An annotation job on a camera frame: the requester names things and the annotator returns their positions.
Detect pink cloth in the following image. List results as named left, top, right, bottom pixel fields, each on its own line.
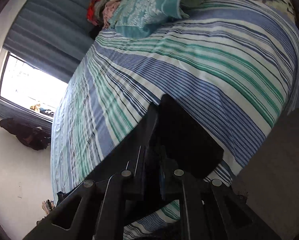
left=102, top=0, right=121, bottom=29

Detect narrow blue curtain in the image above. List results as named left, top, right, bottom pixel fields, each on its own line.
left=0, top=97, right=52, bottom=130

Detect bright window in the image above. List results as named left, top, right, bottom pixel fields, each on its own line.
left=0, top=51, right=68, bottom=120

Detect colourful clothes pile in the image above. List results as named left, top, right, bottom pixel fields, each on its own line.
left=41, top=199, right=55, bottom=215

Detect black hanging clothes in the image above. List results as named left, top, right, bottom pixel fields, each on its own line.
left=0, top=117, right=51, bottom=151

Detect bed with striped sheet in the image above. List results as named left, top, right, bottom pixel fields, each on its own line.
left=51, top=0, right=299, bottom=240

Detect black pants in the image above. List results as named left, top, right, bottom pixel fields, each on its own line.
left=128, top=94, right=225, bottom=220

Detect window sill clutter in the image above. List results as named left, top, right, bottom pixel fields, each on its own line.
left=30, top=102, right=55, bottom=117

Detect teal patterned pillow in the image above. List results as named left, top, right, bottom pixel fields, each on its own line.
left=108, top=0, right=212, bottom=38

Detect red crochet clothes pile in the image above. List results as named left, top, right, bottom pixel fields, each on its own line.
left=86, top=0, right=111, bottom=27

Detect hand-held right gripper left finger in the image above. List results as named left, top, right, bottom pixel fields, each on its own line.
left=22, top=145, right=151, bottom=240

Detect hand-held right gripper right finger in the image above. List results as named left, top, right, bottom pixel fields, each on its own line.
left=159, top=155, right=282, bottom=240

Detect wide blue curtain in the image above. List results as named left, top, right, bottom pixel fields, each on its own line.
left=3, top=0, right=100, bottom=83

